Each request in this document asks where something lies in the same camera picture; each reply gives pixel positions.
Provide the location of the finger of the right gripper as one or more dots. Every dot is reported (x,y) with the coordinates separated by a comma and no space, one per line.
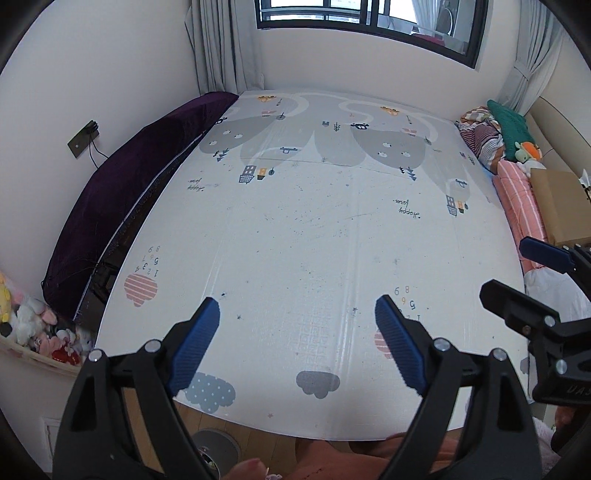
(557,259)
(521,313)

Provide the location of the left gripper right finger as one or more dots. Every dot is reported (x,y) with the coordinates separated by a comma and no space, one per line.
(498,439)

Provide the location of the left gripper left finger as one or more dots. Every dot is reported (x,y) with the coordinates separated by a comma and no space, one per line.
(95,438)

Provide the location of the grey round trash bin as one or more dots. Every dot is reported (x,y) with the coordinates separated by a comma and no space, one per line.
(219,450)

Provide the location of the brown cardboard box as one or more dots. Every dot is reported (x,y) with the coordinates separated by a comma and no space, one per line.
(564,207)

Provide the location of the pink striped pillow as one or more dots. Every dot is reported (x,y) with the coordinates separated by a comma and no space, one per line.
(518,201)

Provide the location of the person's brown trouser legs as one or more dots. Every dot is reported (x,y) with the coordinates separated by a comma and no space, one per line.
(317,459)

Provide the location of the green plush toy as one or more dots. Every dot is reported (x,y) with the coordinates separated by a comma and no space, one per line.
(514,128)

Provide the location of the plush toy storage tower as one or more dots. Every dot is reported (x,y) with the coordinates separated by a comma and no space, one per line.
(30,329)

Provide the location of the striped folded blanket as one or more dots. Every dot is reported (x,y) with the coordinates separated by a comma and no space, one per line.
(482,134)

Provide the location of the right grey curtain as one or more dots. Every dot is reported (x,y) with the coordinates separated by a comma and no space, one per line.
(539,44)

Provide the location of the black framed window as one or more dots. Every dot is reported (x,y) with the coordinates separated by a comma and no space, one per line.
(453,29)

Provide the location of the grey window curtain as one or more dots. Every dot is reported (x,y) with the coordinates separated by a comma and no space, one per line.
(225,48)

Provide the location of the white wall access panel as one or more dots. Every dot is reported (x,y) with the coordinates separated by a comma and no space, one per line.
(50,430)

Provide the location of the dark wall socket plate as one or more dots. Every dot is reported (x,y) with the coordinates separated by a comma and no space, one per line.
(83,138)

